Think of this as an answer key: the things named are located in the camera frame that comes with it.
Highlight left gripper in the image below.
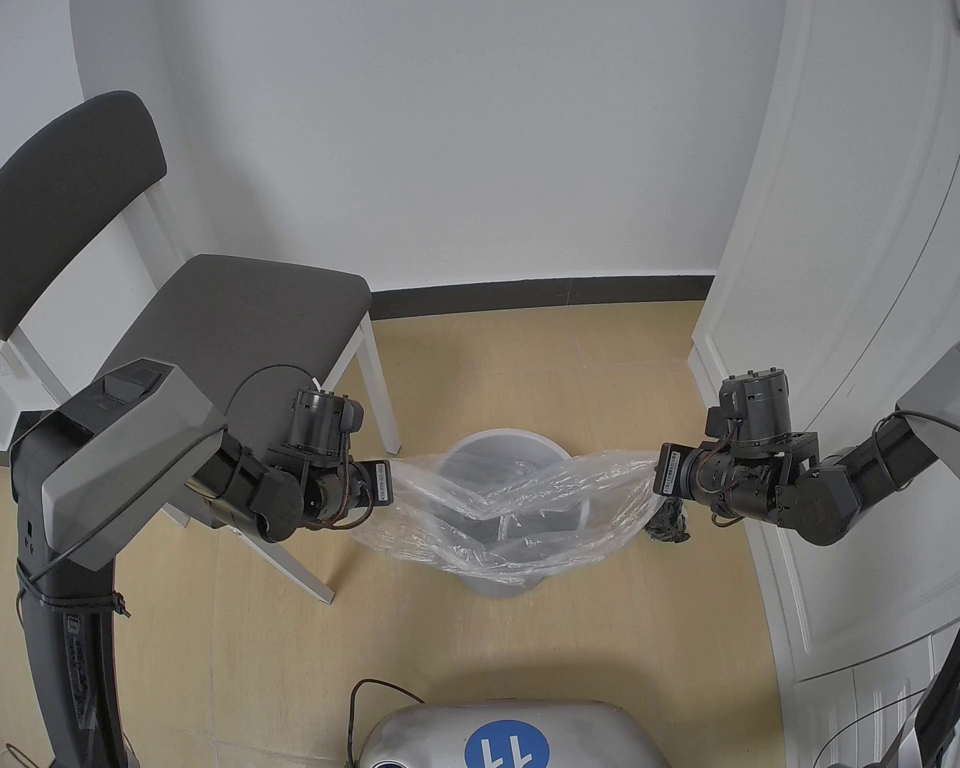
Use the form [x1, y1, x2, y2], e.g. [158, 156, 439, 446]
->
[349, 458, 396, 519]

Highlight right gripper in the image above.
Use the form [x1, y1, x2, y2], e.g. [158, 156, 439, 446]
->
[654, 443, 726, 505]

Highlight clear plastic bag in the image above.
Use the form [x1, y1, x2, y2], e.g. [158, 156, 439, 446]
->
[352, 448, 665, 586]

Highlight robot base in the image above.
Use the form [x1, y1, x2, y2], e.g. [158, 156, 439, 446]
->
[363, 701, 672, 768]

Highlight crumpled black plastic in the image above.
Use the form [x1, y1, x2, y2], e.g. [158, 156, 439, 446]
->
[646, 498, 693, 543]

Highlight white trash bin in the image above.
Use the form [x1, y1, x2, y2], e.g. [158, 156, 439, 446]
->
[437, 427, 579, 601]

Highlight grey chair with white legs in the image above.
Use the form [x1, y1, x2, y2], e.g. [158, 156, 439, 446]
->
[0, 90, 402, 605]

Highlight white wardrobe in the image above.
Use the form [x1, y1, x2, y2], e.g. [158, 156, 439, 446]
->
[688, 0, 960, 768]

